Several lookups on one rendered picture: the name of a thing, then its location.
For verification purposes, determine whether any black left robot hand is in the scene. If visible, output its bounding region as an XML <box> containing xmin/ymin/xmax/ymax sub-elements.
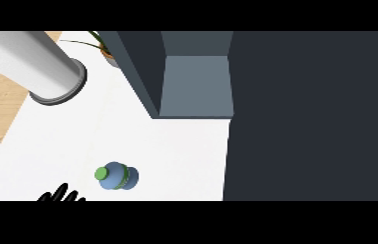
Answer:
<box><xmin>36</xmin><ymin>182</ymin><xmax>86</xmax><ymax>202</ymax></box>

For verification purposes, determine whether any dark grey cabinet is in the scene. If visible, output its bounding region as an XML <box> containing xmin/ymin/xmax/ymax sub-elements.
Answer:
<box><xmin>95</xmin><ymin>31</ymin><xmax>236</xmax><ymax>120</ymax></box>

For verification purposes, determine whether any dark grey cabinet door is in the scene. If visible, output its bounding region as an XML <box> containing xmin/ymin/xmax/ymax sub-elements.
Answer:
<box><xmin>221</xmin><ymin>31</ymin><xmax>378</xmax><ymax>202</ymax></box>

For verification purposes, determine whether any blue bottle with green cap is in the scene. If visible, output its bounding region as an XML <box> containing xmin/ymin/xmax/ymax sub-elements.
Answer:
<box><xmin>92</xmin><ymin>161</ymin><xmax>140</xmax><ymax>191</ymax></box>

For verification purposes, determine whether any potted green plant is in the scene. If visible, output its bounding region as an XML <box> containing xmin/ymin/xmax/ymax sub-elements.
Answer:
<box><xmin>58</xmin><ymin>31</ymin><xmax>120</xmax><ymax>69</ymax></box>

